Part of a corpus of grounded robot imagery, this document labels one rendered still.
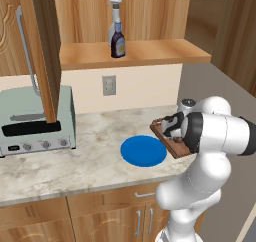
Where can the pale green toaster oven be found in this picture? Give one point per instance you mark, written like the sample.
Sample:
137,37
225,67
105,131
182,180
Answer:
36,132

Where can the grey wall outlet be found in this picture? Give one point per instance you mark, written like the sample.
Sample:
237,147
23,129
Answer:
109,85

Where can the white spray bottle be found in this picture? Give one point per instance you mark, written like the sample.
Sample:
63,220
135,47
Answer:
115,16

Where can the brown wooden cutting board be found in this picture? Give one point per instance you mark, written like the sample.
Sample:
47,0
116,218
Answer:
178,149

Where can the tall wooden cabinet panel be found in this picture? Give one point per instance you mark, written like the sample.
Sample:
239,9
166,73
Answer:
238,36

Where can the grey toaster oven knob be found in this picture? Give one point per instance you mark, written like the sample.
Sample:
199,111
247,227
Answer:
27,147
46,144
63,142

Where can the wooden cupboard door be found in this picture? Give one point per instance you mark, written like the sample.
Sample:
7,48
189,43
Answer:
36,235
106,227
158,222

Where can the closed wooden cabinet door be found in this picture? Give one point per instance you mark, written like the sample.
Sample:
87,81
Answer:
11,36

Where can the wooden wall cabinet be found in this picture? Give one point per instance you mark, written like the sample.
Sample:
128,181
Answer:
150,54

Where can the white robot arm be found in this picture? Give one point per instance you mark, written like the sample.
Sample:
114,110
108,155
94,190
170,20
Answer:
206,172

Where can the blue round plate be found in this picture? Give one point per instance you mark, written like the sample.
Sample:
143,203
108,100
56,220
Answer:
143,151

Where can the open wooden cabinet door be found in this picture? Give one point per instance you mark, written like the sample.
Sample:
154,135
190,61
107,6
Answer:
46,46

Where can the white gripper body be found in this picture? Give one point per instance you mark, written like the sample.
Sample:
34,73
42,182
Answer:
174,125

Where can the dark purple condiment bottle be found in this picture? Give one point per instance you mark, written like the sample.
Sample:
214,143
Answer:
118,42

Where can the wooden drawer front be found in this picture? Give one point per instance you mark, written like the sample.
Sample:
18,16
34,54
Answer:
110,199
33,212

